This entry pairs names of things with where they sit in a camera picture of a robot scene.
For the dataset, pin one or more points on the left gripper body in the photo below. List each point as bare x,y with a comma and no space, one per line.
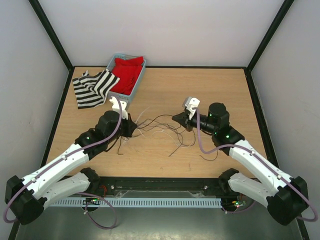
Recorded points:
122,128

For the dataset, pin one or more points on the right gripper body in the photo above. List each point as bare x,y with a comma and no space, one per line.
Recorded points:
191,123

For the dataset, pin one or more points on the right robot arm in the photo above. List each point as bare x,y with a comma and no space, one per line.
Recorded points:
285,197

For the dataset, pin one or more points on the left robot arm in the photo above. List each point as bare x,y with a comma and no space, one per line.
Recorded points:
29,196

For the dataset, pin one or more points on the black white striped cloth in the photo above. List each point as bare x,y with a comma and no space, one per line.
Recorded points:
92,91

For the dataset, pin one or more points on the red cloth in basket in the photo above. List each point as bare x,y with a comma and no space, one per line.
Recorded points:
128,72

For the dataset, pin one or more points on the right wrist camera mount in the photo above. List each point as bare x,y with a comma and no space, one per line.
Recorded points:
191,104

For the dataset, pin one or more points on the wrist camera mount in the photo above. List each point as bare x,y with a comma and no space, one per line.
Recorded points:
120,107
191,104

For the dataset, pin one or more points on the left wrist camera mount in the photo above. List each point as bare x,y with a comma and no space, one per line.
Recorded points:
120,107

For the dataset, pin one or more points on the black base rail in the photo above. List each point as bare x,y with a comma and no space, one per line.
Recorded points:
207,186

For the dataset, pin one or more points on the light blue cable duct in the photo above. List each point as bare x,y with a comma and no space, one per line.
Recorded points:
139,202

